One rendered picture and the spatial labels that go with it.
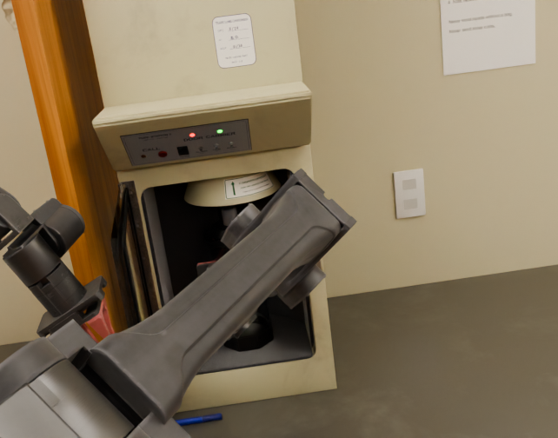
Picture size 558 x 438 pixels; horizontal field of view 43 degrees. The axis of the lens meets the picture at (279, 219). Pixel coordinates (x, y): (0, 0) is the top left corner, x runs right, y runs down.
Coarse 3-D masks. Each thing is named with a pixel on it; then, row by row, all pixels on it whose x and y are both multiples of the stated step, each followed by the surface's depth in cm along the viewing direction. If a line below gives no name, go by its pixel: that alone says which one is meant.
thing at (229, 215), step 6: (222, 210) 129; (228, 210) 129; (234, 210) 129; (228, 216) 129; (234, 216) 129; (216, 222) 132; (222, 222) 132; (228, 222) 130; (210, 228) 130; (216, 228) 129; (222, 228) 129; (210, 234) 129; (216, 234) 128; (222, 234) 128
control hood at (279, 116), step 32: (192, 96) 112; (224, 96) 107; (256, 96) 103; (288, 96) 103; (96, 128) 103; (128, 128) 104; (160, 128) 105; (256, 128) 108; (288, 128) 110; (128, 160) 111; (192, 160) 114
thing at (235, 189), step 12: (204, 180) 122; (216, 180) 121; (228, 180) 121; (240, 180) 121; (252, 180) 122; (264, 180) 124; (276, 180) 127; (192, 192) 124; (204, 192) 122; (216, 192) 121; (228, 192) 121; (240, 192) 121; (252, 192) 122; (264, 192) 123; (192, 204) 124; (204, 204) 122; (216, 204) 121; (228, 204) 121
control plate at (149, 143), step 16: (192, 128) 106; (208, 128) 106; (224, 128) 107; (240, 128) 108; (128, 144) 107; (144, 144) 108; (160, 144) 108; (176, 144) 109; (192, 144) 110; (208, 144) 110; (224, 144) 111; (240, 144) 112; (144, 160) 112; (160, 160) 112
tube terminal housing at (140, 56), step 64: (128, 0) 108; (192, 0) 109; (256, 0) 110; (128, 64) 111; (192, 64) 112; (256, 64) 113; (320, 320) 127; (192, 384) 129; (256, 384) 130; (320, 384) 131
